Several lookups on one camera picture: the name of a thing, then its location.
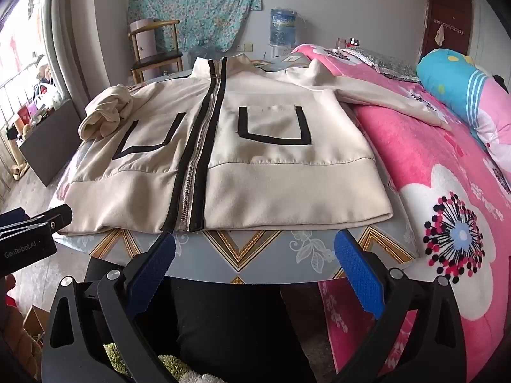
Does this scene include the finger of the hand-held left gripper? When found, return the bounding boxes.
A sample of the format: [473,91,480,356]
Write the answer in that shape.
[38,203,73,233]

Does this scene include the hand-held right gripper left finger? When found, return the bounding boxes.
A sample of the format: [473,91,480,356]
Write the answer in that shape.
[41,232,188,383]

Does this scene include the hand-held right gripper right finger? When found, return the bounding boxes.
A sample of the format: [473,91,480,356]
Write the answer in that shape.
[331,229,476,383]

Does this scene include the cream zip jacket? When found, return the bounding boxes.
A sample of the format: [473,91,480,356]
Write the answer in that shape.
[56,54,454,234]

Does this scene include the cardboard box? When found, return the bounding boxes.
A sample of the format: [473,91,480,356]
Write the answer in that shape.
[22,305,50,348]

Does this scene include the dark grey board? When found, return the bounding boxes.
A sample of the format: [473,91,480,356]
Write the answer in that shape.
[20,98,82,186]

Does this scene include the green white fuzzy robe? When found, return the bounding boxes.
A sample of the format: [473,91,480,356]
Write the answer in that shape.
[103,341,216,383]

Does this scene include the fruit print tablecloth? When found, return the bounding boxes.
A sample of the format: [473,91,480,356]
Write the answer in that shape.
[48,58,418,284]

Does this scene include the white plastic bag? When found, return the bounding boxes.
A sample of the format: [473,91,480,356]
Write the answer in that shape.
[34,82,65,108]

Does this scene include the pink floral blanket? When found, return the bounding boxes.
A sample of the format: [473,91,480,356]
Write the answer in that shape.
[289,44,511,383]

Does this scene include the grey curtain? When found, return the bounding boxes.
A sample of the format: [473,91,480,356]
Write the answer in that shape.
[48,0,112,108]

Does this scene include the wooden chair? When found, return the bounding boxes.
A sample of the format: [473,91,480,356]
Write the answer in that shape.
[128,20,184,84]

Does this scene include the white box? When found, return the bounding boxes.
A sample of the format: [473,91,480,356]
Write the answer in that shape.
[133,18,157,62]

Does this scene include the blue cartoon pillow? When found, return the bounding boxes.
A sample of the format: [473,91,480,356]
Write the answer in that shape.
[416,48,511,156]

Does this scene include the white water dispenser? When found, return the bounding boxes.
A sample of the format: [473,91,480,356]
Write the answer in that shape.
[265,44,295,60]

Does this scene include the teal floral cloth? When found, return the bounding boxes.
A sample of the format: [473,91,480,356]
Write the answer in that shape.
[128,0,264,54]

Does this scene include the blue water jug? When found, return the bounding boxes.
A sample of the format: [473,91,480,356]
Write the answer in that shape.
[268,7,298,48]

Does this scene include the door hook rack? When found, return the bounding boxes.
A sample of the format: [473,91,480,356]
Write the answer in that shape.
[433,19,468,34]

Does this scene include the brown door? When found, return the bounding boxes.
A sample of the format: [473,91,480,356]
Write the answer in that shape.
[419,0,474,60]

